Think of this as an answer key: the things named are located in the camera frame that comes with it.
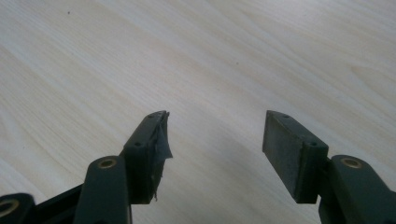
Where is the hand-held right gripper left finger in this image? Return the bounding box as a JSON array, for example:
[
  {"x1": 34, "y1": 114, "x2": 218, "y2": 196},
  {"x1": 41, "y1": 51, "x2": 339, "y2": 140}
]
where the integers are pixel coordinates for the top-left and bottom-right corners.
[{"x1": 119, "y1": 110, "x2": 174, "y2": 205}]

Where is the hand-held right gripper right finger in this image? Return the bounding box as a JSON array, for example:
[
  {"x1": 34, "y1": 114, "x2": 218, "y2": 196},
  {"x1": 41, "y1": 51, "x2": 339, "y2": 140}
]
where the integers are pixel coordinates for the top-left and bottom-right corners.
[{"x1": 262, "y1": 109, "x2": 330, "y2": 204}]

